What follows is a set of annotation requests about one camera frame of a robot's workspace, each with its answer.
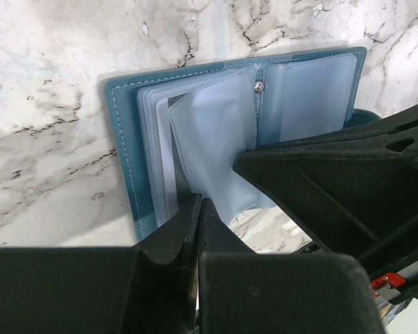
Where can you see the blue card holder wallet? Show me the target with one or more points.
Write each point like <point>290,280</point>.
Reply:
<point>229,107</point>

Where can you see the white striped credit card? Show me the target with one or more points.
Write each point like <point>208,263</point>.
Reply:
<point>176,185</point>

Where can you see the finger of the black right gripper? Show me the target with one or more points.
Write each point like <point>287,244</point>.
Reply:
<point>354,191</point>

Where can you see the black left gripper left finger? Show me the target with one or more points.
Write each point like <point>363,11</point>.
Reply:
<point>146,288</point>

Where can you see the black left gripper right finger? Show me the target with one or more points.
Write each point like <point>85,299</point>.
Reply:
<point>241,291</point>

